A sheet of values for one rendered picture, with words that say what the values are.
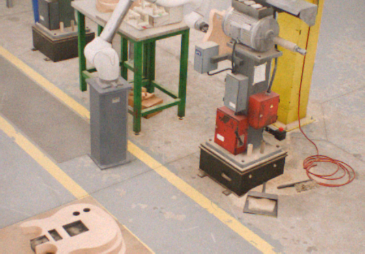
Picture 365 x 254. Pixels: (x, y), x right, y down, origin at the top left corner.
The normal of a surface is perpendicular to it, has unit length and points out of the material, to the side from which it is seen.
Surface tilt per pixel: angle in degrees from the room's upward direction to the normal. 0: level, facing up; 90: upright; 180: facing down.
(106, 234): 0
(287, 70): 90
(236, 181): 90
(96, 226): 0
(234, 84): 90
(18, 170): 0
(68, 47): 90
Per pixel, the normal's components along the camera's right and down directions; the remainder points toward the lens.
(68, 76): 0.06, -0.86
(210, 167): -0.77, 0.29
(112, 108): 0.53, 0.46
